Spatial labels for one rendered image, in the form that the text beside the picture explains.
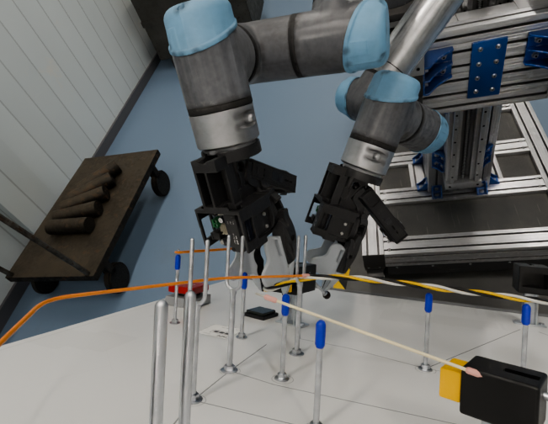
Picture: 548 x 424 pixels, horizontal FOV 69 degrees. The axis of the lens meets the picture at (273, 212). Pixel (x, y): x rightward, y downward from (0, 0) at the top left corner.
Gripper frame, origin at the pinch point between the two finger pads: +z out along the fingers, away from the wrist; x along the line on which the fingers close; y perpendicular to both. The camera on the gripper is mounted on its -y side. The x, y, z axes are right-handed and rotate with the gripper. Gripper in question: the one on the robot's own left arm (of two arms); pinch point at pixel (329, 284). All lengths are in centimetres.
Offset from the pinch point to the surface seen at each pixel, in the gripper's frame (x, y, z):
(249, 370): 25.4, 15.1, 2.2
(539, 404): 43.5, 2.5, -12.3
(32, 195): -192, 122, 67
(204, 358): 22.2, 19.5, 4.2
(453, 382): 39.9, 5.3, -10.3
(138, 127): -293, 91, 19
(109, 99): -300, 121, 5
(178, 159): -235, 48, 25
